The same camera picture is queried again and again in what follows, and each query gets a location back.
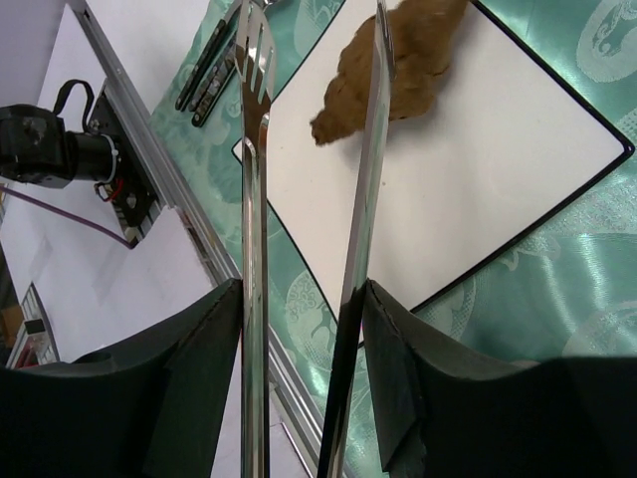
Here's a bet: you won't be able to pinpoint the silver metal tongs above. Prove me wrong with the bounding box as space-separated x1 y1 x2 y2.
234 1 395 477

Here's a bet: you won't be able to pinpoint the green satin placemat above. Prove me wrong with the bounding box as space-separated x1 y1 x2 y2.
148 0 637 478

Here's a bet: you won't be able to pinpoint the silver fork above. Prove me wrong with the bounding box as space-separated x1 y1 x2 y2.
175 1 241 112

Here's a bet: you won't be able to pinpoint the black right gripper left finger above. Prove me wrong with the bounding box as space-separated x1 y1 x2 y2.
1 279 243 477

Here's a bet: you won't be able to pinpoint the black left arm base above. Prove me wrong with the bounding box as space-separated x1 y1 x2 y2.
1 79 159 249

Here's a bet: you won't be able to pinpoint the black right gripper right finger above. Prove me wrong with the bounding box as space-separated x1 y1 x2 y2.
363 281 636 477

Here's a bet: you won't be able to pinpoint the white square plate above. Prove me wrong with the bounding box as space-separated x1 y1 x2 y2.
231 0 637 315

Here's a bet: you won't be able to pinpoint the brown chocolate croissant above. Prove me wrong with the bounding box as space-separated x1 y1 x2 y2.
311 0 469 146

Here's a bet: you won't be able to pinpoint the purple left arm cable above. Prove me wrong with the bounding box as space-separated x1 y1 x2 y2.
0 182 138 249

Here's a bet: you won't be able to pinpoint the aluminium table frame rail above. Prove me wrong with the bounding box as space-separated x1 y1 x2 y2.
73 1 322 477

